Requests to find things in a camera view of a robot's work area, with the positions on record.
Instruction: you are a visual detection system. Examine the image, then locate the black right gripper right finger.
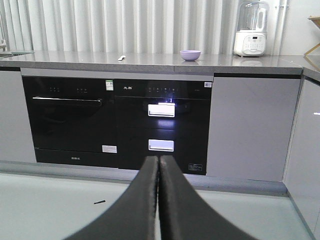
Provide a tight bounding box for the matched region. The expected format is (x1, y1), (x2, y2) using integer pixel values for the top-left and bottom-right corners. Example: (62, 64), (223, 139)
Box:
(158, 155), (254, 240)

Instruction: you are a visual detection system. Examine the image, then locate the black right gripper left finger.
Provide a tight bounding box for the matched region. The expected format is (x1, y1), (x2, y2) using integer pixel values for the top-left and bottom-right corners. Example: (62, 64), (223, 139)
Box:
(67, 156), (159, 240)

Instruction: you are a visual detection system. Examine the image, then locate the purple plastic bowl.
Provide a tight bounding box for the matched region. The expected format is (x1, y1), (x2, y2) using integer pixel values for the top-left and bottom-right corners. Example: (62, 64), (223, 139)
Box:
(179, 50), (201, 62)

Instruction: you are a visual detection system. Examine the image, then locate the small black floor strip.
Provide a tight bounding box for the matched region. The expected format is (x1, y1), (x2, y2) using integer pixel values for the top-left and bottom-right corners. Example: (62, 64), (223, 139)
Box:
(93, 200), (106, 205)

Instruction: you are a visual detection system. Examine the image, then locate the black disinfection drawer cabinet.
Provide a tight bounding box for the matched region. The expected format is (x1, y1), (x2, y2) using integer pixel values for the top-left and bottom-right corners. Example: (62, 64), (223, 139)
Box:
(114, 79), (213, 175)

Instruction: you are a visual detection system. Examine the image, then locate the black built-in dishwasher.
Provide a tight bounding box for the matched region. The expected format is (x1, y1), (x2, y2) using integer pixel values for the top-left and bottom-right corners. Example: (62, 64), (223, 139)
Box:
(22, 76), (119, 168)

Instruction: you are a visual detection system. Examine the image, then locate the grey cabinet door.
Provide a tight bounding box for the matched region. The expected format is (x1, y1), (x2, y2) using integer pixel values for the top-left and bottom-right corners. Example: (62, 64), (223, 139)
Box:
(206, 77), (301, 182)

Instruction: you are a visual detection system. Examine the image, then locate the white pleated curtain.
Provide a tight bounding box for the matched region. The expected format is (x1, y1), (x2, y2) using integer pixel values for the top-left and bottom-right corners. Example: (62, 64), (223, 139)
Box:
(0, 0), (283, 55)

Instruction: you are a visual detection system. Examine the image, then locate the wooden rack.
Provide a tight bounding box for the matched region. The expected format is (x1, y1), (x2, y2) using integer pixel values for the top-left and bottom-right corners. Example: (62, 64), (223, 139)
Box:
(304, 15), (320, 56)

